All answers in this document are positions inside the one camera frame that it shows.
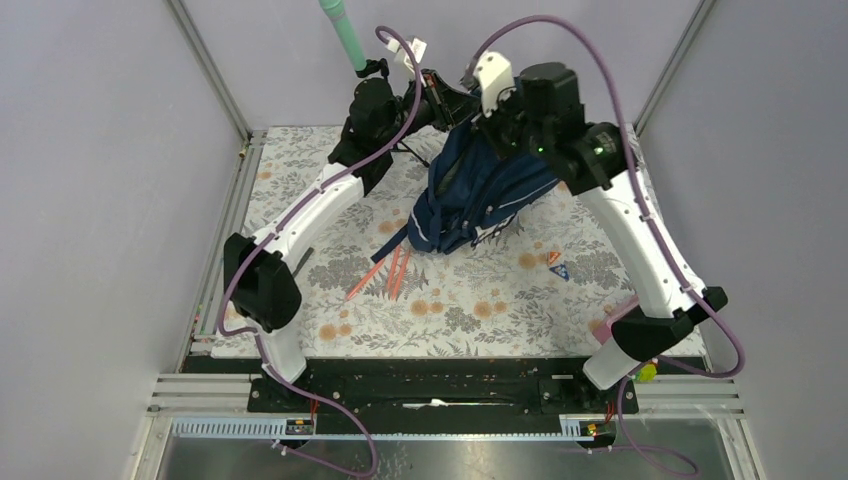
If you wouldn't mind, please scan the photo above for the aluminium frame rail right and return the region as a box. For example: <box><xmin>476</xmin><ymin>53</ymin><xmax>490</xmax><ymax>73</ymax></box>
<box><xmin>634</xmin><ymin>0</ymin><xmax>717</xmax><ymax>136</ymax></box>

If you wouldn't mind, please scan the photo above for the blue triangle sticker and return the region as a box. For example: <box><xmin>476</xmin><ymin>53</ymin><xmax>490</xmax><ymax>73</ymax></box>
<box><xmin>548</xmin><ymin>264</ymin><xmax>570</xmax><ymax>281</ymax></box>

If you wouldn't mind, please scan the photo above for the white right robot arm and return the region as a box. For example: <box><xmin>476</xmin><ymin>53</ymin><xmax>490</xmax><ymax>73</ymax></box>
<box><xmin>471</xmin><ymin>52</ymin><xmax>728</xmax><ymax>412</ymax></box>

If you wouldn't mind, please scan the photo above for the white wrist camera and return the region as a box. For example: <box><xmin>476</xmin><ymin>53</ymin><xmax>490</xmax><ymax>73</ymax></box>
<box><xmin>387</xmin><ymin>36</ymin><xmax>429</xmax><ymax>74</ymax></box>
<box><xmin>471</xmin><ymin>50</ymin><xmax>515</xmax><ymax>118</ymax></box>

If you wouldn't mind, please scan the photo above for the orange pen upper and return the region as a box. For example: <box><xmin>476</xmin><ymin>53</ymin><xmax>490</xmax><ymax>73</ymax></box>
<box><xmin>345</xmin><ymin>259</ymin><xmax>385</xmax><ymax>301</ymax></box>

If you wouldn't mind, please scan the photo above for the navy blue backpack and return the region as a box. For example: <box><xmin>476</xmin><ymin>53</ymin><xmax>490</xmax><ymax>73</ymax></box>
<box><xmin>371</xmin><ymin>120</ymin><xmax>560</xmax><ymax>263</ymax></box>

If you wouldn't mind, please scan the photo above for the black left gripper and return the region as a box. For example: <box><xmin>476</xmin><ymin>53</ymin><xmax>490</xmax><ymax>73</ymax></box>
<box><xmin>377</xmin><ymin>68</ymin><xmax>478</xmax><ymax>148</ymax></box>

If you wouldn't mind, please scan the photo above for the aluminium frame rail left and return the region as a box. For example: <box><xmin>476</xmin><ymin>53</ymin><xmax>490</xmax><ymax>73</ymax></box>
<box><xmin>166</xmin><ymin>1</ymin><xmax>267</xmax><ymax>359</ymax></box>

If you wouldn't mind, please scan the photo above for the aluminium frame rail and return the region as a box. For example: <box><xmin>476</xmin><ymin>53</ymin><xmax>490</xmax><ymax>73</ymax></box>
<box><xmin>634</xmin><ymin>0</ymin><xmax>717</xmax><ymax>136</ymax></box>
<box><xmin>166</xmin><ymin>1</ymin><xmax>267</xmax><ymax>359</ymax></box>

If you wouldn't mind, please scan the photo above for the green microphone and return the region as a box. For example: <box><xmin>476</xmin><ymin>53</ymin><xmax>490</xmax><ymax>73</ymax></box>
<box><xmin>318</xmin><ymin>0</ymin><xmax>367</xmax><ymax>77</ymax></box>

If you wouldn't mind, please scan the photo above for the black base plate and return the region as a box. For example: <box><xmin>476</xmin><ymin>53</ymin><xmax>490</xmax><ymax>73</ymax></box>
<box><xmin>182</xmin><ymin>356</ymin><xmax>641</xmax><ymax>435</ymax></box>

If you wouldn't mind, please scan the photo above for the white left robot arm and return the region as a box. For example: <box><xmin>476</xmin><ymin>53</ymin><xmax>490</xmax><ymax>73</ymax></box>
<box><xmin>223</xmin><ymin>69</ymin><xmax>480</xmax><ymax>411</ymax></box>

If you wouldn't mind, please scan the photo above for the pink tape roll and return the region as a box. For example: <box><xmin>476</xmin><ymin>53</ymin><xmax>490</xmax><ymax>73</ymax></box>
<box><xmin>590</xmin><ymin>295</ymin><xmax>639</xmax><ymax>345</ymax></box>

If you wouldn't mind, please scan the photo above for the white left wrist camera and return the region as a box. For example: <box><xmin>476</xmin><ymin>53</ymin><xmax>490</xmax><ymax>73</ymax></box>
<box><xmin>387</xmin><ymin>36</ymin><xmax>429</xmax><ymax>74</ymax></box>

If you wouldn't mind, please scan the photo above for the grey studded building baseplate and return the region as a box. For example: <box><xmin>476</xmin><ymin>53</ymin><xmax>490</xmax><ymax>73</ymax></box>
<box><xmin>292</xmin><ymin>247</ymin><xmax>314</xmax><ymax>278</ymax></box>

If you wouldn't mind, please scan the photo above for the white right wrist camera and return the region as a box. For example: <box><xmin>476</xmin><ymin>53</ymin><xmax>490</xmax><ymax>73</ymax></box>
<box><xmin>471</xmin><ymin>50</ymin><xmax>515</xmax><ymax>118</ymax></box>

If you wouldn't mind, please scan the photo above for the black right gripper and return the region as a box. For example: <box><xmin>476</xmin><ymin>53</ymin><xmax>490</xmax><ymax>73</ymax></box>
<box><xmin>470</xmin><ymin>82</ymin><xmax>550</xmax><ymax>162</ymax></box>

